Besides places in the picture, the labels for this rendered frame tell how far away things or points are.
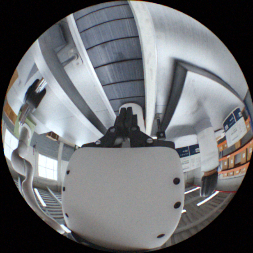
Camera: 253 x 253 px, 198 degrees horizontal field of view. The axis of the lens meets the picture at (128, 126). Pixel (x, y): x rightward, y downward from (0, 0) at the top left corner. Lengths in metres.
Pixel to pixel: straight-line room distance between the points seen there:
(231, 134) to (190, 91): 0.38
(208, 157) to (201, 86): 0.22
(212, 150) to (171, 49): 0.30
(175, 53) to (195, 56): 0.06
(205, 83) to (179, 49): 0.09
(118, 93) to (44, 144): 5.66
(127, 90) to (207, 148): 0.30
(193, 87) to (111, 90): 0.16
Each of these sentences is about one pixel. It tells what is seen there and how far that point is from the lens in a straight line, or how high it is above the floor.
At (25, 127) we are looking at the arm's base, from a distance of 0.87.
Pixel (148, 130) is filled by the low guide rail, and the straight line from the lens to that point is 0.21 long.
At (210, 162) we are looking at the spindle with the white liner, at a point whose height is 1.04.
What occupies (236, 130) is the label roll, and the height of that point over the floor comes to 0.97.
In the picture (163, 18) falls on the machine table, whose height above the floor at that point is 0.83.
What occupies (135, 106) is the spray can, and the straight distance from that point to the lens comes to 0.17.
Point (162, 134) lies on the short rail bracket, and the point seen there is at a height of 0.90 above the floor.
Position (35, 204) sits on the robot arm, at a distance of 0.54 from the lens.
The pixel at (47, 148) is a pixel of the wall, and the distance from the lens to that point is 5.83.
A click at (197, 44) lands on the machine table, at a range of 0.23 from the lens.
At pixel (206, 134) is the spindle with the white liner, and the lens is 0.32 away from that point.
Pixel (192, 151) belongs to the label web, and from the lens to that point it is 0.53.
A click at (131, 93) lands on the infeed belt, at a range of 0.16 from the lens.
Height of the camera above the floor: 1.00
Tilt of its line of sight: 28 degrees down
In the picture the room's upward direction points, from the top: 179 degrees counter-clockwise
